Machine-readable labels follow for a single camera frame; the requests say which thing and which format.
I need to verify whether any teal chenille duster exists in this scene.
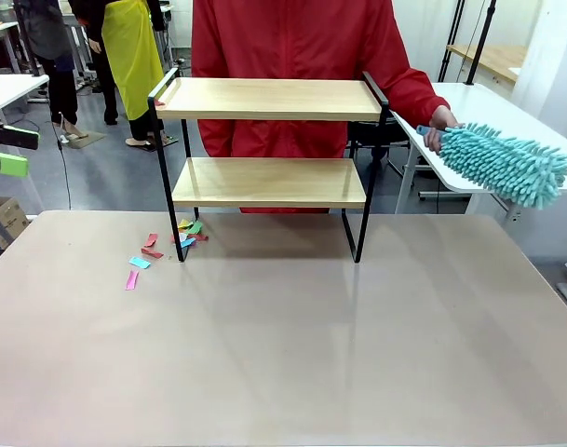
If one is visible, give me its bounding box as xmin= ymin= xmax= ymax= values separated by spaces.
xmin=415 ymin=122 xmax=567 ymax=210

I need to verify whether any person's left forearm red sleeve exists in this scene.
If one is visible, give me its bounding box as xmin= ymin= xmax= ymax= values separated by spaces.
xmin=380 ymin=55 xmax=452 ymax=123

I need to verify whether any person's left hand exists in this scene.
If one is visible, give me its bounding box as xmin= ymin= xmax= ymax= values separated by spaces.
xmin=423 ymin=105 xmax=466 ymax=155

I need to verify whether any white side table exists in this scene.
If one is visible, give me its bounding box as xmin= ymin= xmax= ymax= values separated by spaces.
xmin=0 ymin=73 xmax=50 ymax=117

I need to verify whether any cardboard box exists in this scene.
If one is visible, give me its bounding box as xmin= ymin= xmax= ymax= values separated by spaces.
xmin=0 ymin=195 xmax=32 ymax=252

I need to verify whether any person in dark clothes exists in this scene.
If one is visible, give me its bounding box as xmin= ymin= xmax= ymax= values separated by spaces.
xmin=15 ymin=0 xmax=87 ymax=141

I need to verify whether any tan floor mat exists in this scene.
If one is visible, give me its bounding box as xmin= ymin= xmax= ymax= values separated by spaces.
xmin=62 ymin=130 xmax=108 ymax=150

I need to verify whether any person in yellow apron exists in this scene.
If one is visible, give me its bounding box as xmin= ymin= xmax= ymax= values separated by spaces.
xmin=68 ymin=0 xmax=167 ymax=149

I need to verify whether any person in red jacket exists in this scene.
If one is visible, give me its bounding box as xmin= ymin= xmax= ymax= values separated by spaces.
xmin=191 ymin=0 xmax=414 ymax=214

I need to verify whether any black office chair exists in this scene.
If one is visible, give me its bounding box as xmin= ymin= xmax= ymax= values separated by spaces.
xmin=347 ymin=118 xmax=412 ymax=187

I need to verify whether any thin black stand pole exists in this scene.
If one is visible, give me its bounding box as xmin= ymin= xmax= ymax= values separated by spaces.
xmin=439 ymin=0 xmax=466 ymax=84

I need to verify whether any white table with rounded corner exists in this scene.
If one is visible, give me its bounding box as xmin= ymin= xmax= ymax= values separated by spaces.
xmin=373 ymin=81 xmax=567 ymax=257

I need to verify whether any thick black stand pole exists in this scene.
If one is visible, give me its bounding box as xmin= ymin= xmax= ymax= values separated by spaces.
xmin=464 ymin=0 xmax=498 ymax=87

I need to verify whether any wooden top workbench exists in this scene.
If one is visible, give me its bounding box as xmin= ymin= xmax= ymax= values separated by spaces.
xmin=445 ymin=44 xmax=531 ymax=85

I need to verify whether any thin black floor cable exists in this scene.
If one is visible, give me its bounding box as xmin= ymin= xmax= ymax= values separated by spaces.
xmin=57 ymin=111 xmax=74 ymax=210

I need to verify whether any two-tier wooden shelf black frame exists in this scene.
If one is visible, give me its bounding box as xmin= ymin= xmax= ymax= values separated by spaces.
xmin=146 ymin=68 xmax=390 ymax=264

